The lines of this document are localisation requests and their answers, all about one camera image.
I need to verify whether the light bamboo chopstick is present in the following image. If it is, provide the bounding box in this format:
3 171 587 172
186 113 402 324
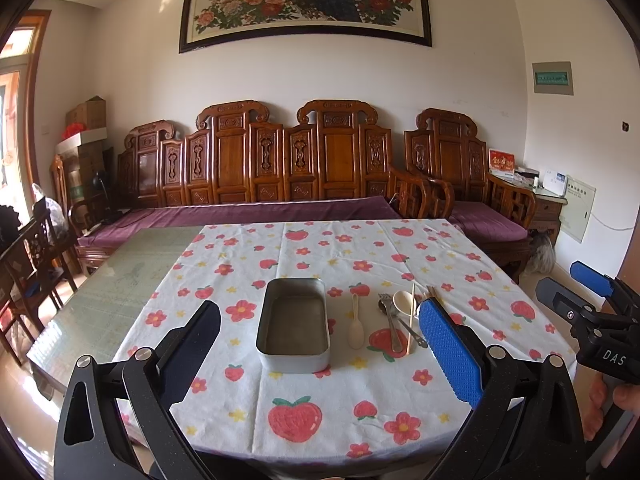
406 282 416 356

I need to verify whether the metal spoon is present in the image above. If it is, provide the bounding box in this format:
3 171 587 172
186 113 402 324
378 294 406 354

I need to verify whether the metal fork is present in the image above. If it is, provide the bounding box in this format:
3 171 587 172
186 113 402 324
378 294 428 349

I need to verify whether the person's right hand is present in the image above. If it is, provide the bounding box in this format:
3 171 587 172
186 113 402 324
581 374 640 443

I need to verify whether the grey plastic bag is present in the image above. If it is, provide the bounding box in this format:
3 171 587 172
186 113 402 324
523 233 556 275

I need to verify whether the glass topped table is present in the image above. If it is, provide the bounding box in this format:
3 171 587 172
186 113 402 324
27 226 201 399

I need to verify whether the wooden side cabinet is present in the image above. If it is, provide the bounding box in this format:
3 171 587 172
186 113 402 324
528 188 567 245

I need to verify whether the white router box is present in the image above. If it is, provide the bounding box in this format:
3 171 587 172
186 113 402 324
541 170 568 196

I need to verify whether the metal rectangular tin box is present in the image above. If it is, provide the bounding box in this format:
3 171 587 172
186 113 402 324
256 278 331 374

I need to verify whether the purple armchair cushion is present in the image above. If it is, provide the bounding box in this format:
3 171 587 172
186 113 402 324
448 202 527 245

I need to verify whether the strawberry flower print tablecloth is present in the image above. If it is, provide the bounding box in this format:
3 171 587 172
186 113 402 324
117 220 575 467

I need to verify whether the red calendar card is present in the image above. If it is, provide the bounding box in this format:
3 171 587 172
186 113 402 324
488 148 516 176

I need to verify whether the dark wooden dining chair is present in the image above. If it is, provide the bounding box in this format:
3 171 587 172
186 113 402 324
1 205 77 365

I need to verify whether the carved wooden armchair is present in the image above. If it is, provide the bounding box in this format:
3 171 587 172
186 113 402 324
404 107 536 282

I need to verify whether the purple sofa cushion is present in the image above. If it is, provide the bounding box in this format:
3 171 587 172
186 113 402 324
78 196 400 249

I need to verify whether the long carved wooden sofa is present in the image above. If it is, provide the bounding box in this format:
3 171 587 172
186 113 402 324
70 100 432 268

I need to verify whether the cardboard box stack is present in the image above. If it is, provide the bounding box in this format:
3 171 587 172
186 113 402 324
51 96 108 210

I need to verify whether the framed peony peacock painting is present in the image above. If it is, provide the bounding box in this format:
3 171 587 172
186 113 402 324
179 0 432 53

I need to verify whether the grey electrical wall box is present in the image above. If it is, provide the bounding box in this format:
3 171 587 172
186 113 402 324
533 62 574 96

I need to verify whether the wooden window frame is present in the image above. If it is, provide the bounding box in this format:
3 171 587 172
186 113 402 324
1 9 51 198

